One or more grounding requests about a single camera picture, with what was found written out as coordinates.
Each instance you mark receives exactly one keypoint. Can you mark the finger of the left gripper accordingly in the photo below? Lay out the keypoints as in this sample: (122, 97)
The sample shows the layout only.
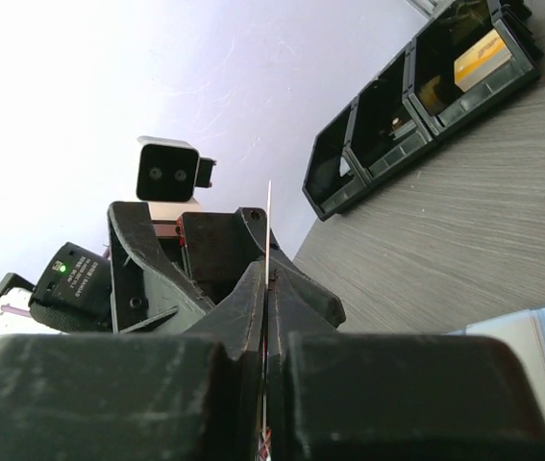
(150, 290)
(251, 222)

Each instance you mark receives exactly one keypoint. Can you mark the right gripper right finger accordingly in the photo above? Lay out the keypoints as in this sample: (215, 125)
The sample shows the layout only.
(341, 396)

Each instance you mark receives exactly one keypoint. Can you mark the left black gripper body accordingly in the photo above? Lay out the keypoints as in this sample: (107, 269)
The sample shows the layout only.
(211, 249)

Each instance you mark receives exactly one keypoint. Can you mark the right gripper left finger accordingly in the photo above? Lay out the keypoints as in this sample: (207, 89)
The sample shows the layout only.
(139, 396)

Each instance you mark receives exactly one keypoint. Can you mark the gold VIP credit card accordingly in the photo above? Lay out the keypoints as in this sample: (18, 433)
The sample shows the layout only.
(265, 433)

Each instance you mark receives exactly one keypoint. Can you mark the white card in tray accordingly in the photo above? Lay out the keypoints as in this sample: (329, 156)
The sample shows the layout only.
(344, 168)

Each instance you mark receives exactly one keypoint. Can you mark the yellow card in tray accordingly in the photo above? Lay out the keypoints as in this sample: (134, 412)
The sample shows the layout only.
(484, 57)

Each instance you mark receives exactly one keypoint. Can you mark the black compartment tray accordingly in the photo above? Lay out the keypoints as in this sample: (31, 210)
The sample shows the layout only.
(413, 104)

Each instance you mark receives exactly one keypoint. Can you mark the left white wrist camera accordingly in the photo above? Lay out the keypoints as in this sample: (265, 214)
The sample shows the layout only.
(169, 172)

